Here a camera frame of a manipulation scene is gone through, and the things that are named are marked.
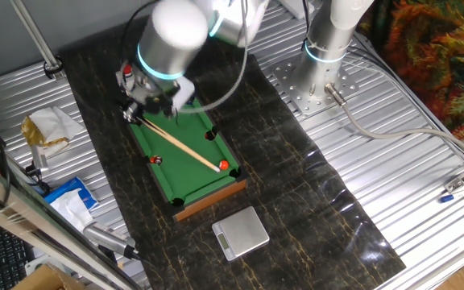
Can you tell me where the blue pen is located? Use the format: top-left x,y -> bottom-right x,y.
440,192 -> 464,204

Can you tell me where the crumpled white paper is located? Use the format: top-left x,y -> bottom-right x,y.
28,106 -> 86,158

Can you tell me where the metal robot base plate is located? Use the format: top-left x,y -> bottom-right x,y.
271,54 -> 360,118

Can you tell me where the colourful patterned cloth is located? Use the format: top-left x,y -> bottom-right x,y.
356,0 -> 464,140

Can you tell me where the thick grey cable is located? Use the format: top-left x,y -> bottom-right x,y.
323,82 -> 464,178

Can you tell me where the wrist camera mount plate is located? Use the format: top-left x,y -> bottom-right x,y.
172,77 -> 197,110

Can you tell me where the brown cardboard box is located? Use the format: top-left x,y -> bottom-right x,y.
10,263 -> 86,290

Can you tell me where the silver digital scale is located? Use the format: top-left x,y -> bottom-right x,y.
211,205 -> 271,263

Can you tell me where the blue tissue pack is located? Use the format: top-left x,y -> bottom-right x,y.
43,176 -> 101,234

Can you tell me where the gold foil wrapper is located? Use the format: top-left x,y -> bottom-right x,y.
20,115 -> 70,148

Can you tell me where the gripper cable loop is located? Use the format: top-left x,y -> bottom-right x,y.
175,0 -> 251,114

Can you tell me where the small silver metal clamp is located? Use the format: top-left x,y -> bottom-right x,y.
30,143 -> 51,175

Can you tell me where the silver ridged cylinder device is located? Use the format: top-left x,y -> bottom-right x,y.
82,221 -> 140,261

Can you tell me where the mini green pool table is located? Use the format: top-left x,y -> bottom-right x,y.
126,96 -> 248,222

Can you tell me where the red emergency stop button box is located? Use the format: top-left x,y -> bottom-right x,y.
115,64 -> 137,93

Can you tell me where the small metal corner bracket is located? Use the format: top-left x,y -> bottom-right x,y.
444,176 -> 464,193

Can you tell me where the black base cable bundle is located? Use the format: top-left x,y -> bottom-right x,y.
300,0 -> 313,39

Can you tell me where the aluminium frame beam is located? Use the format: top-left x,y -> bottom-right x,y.
0,152 -> 136,290

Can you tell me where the black marble pattern mat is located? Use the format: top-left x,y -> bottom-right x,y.
56,7 -> 407,290

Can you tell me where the white power strip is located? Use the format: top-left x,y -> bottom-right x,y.
278,0 -> 308,19

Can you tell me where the aluminium pole with clamp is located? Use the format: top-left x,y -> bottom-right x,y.
9,0 -> 66,81

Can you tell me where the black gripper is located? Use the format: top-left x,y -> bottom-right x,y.
122,85 -> 176,125

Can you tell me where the wooden pool cue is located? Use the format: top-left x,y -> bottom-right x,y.
134,115 -> 222,173

